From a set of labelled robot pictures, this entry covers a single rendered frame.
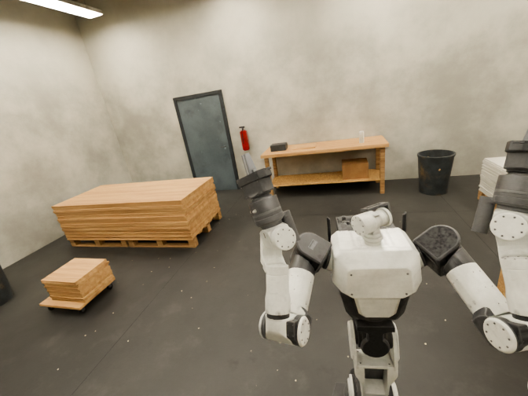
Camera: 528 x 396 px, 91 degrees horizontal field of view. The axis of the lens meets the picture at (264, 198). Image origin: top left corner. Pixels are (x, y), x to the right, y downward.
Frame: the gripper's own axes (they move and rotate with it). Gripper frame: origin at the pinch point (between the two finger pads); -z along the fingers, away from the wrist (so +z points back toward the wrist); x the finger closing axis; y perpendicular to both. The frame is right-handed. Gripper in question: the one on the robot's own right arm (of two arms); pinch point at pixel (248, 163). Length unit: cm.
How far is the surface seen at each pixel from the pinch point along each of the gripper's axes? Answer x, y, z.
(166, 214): -307, -117, -15
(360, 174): -148, -406, 33
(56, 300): -341, 25, 37
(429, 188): -60, -430, 93
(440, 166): -34, -425, 63
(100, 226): -420, -62, -37
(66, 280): -306, 14, 20
